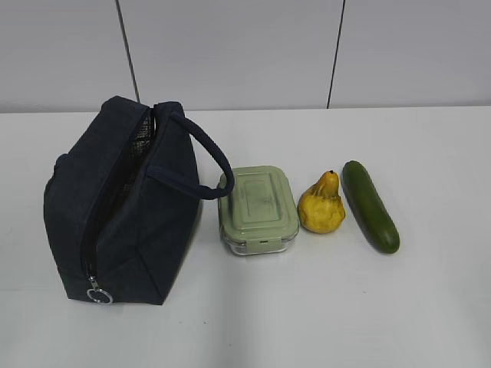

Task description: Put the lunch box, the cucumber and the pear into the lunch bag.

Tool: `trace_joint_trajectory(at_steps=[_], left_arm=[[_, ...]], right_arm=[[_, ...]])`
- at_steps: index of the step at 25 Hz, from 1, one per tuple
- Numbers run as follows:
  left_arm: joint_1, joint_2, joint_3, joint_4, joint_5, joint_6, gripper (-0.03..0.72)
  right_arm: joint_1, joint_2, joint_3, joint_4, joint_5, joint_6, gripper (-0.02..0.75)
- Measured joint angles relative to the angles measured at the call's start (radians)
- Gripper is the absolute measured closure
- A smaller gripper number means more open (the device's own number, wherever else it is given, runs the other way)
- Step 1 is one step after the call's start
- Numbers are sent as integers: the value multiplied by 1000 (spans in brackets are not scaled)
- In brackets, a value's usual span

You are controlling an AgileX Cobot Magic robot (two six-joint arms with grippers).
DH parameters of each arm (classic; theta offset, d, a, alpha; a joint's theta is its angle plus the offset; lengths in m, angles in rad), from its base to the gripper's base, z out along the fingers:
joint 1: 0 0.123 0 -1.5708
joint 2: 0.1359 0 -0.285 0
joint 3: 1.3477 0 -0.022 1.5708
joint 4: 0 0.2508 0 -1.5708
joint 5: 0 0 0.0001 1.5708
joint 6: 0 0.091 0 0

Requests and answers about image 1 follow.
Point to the green lid glass container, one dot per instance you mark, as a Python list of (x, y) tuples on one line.
[(259, 215)]

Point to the yellow pear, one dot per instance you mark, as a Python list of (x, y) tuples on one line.
[(320, 207)]

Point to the navy blue lunch bag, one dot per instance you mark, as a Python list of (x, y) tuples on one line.
[(122, 203)]

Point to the green cucumber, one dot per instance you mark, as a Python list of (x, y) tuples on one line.
[(368, 208)]

